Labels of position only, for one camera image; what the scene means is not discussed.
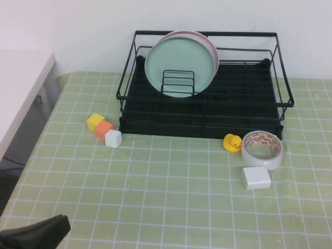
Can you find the mint green round plate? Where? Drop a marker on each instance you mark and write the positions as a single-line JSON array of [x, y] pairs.
[[179, 57]]

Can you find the pink round plate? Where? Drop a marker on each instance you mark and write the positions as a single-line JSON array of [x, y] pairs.
[[208, 44]]

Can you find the white cube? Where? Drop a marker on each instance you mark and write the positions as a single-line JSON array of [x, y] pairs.
[[113, 138]]

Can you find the orange cube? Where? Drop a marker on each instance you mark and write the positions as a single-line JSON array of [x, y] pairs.
[[102, 128]]

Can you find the yellow rubber duck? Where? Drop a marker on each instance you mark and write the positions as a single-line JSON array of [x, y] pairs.
[[230, 142]]

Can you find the yellow cube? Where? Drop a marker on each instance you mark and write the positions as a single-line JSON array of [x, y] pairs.
[[94, 120]]

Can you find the green checked tablecloth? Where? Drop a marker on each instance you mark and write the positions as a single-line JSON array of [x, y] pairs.
[[155, 207]]

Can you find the clear tape roll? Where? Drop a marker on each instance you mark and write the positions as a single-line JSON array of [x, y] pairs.
[[249, 160]]

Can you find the white power adapter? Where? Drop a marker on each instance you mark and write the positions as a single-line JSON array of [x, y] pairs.
[[256, 177]]

